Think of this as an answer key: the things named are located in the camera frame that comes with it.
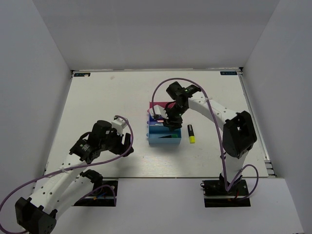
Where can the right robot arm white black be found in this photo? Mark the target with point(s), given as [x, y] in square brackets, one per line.
[235, 130]

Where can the pink bin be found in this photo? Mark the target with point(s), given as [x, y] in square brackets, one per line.
[162, 104]

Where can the left corner label sticker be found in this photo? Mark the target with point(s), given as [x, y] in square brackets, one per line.
[82, 74]

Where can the dark blue bin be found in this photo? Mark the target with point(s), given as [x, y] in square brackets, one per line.
[151, 121]

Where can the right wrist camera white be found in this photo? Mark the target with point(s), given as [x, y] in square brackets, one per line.
[158, 111]

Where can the corner label sticker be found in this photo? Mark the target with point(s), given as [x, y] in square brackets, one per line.
[228, 73]
[82, 74]

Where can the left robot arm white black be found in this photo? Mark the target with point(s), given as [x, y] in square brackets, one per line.
[38, 213]

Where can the green highlighter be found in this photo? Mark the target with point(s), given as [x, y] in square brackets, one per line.
[170, 136]

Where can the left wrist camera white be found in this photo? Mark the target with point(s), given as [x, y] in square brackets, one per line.
[119, 124]

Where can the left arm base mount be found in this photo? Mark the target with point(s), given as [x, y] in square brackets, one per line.
[101, 198]

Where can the light blue bin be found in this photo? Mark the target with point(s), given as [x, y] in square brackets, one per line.
[155, 132]

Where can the right corner label sticker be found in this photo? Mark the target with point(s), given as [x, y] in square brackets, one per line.
[228, 73]

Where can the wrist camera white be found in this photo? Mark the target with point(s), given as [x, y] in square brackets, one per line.
[158, 111]
[119, 124]

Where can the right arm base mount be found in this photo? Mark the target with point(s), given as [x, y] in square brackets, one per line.
[215, 195]

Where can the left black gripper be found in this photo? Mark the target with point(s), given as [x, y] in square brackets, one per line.
[121, 148]

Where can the yellow highlighter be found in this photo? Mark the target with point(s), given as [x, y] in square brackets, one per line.
[191, 134]

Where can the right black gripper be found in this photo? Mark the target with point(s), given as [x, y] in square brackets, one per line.
[171, 123]

